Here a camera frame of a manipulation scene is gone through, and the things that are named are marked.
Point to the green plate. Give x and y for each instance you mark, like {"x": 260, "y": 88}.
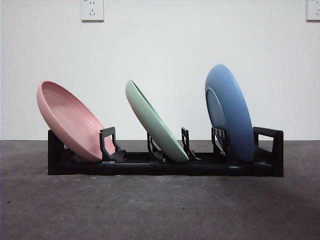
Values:
{"x": 155, "y": 125}

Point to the blue plate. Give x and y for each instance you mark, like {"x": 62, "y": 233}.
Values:
{"x": 237, "y": 112}

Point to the pink plate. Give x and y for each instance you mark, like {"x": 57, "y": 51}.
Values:
{"x": 70, "y": 120}

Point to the black plastic dish rack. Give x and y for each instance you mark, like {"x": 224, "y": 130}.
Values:
{"x": 150, "y": 170}

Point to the white wall socket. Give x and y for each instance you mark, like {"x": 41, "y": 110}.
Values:
{"x": 92, "y": 11}
{"x": 313, "y": 10}

